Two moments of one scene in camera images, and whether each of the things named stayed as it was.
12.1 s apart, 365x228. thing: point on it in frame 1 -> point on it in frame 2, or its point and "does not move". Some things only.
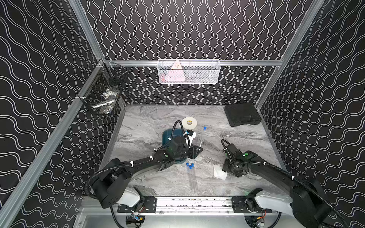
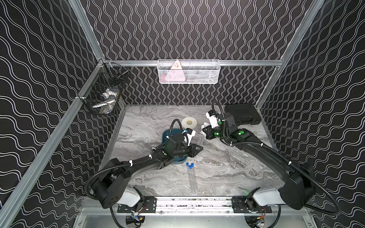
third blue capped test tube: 192,175 does not move
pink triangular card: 176,72 does not move
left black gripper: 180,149 does not move
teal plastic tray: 167,133 does not move
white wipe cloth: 218,173 -> 205,124
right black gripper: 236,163 -> 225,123
